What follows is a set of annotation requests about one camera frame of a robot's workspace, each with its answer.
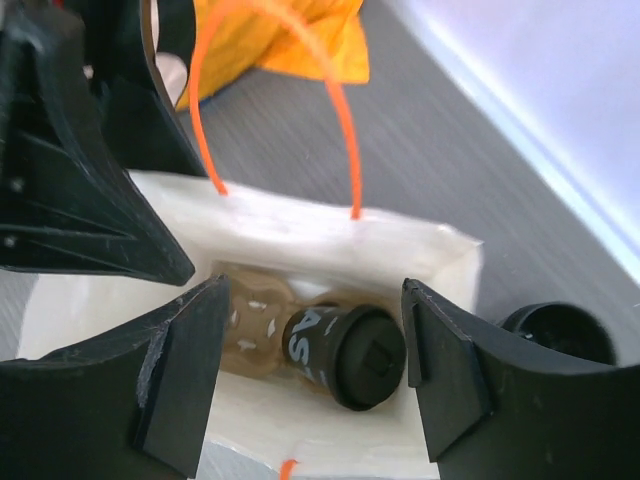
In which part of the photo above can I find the dark coffee cup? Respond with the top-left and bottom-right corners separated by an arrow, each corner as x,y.
282,304 -> 347,392

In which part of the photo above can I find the pulp cup carrier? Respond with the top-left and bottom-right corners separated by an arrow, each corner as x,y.
217,267 -> 346,396

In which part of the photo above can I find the black coffee cup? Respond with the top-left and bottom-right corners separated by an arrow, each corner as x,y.
500,302 -> 617,366

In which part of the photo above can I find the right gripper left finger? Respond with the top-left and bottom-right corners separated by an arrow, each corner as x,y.
1,276 -> 230,479

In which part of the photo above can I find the orange mickey mouse bag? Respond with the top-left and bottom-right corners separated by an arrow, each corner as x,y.
151,1 -> 370,111

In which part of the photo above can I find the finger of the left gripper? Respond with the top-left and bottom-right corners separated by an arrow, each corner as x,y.
91,1 -> 206,177
1,9 -> 195,286

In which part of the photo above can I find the white paper takeout bag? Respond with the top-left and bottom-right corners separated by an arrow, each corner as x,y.
20,172 -> 482,479

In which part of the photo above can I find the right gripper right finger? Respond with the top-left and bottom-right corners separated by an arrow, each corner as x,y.
402,279 -> 639,479

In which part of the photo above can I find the black cup lid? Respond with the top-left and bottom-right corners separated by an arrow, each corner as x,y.
333,305 -> 406,411

